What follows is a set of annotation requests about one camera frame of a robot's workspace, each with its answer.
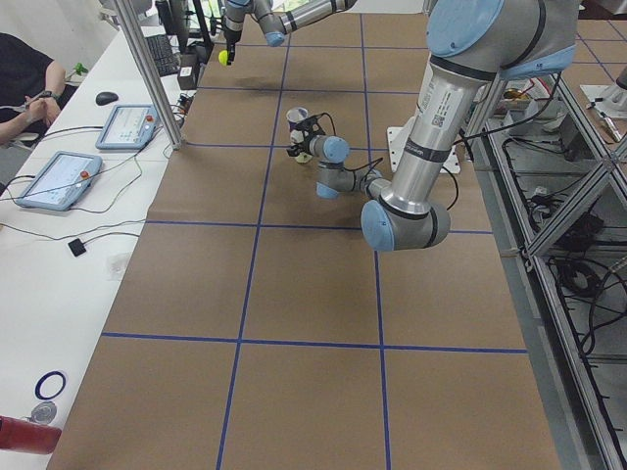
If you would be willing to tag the brown paper table cover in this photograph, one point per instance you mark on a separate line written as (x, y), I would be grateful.
(256, 329)

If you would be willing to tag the teach pendant tablet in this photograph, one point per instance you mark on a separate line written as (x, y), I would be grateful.
(61, 182)
(128, 127)

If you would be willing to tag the blue tape roll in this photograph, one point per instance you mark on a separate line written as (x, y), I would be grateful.
(50, 385)

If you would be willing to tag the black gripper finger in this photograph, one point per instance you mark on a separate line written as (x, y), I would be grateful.
(230, 55)

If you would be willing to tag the yellow tennis ball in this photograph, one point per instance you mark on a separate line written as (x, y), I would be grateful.
(223, 58)

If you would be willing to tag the black keyboard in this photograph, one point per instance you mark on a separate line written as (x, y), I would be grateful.
(162, 55)

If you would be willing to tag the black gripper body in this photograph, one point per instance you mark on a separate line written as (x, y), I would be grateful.
(307, 143)
(232, 38)

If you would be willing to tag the red cylinder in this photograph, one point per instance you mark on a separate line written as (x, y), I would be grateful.
(24, 436)

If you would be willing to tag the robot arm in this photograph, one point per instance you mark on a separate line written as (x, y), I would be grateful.
(471, 43)
(275, 27)

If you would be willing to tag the small black square device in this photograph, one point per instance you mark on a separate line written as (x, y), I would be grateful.
(77, 247)

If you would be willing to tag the aluminium side frame rack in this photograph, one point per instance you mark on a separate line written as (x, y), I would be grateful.
(554, 174)

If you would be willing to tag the aluminium frame post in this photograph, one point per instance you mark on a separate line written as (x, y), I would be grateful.
(140, 52)

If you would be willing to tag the upper teach pendant tablet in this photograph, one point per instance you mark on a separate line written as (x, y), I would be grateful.
(128, 127)

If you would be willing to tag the silver round tape roll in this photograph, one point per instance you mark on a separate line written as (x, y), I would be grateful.
(43, 413)

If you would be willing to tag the person in black shirt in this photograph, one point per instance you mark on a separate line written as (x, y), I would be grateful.
(33, 89)

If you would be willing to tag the black box on desk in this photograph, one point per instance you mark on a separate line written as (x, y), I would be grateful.
(188, 72)

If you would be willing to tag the lower teach pendant tablet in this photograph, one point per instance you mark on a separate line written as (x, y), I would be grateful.
(61, 182)

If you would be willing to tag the black computer mouse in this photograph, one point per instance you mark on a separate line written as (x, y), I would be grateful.
(105, 98)

